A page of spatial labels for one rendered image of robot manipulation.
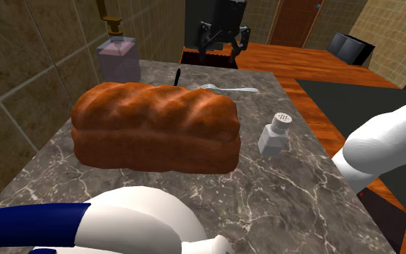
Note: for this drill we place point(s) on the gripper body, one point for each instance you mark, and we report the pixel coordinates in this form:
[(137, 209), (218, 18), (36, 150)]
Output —
[(228, 17)]

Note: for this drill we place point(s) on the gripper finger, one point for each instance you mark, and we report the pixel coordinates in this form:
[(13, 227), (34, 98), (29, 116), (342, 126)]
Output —
[(243, 38), (202, 38)]

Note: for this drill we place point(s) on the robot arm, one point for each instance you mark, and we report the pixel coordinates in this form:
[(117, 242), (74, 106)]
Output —
[(382, 147)]

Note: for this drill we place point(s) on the black pen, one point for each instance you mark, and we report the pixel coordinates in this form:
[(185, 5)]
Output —
[(177, 77)]

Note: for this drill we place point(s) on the silver fork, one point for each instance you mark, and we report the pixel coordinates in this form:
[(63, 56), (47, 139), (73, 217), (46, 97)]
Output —
[(234, 89)]

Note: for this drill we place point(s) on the brown wooden door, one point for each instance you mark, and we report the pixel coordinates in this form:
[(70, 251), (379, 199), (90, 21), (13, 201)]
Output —
[(294, 21)]

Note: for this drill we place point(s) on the glass soap dispenser brass pump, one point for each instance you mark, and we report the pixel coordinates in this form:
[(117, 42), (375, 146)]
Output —
[(118, 63)]

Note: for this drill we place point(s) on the brown bread loaf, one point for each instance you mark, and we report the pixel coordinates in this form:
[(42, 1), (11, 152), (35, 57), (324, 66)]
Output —
[(153, 126)]

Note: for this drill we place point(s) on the black box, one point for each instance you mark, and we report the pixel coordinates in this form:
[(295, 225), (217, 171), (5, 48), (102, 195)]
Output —
[(348, 47)]

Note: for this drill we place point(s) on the glass salt shaker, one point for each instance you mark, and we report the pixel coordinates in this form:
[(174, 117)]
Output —
[(273, 140)]

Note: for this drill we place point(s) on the white and blue kettle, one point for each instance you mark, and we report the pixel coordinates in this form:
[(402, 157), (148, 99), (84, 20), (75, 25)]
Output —
[(129, 225)]

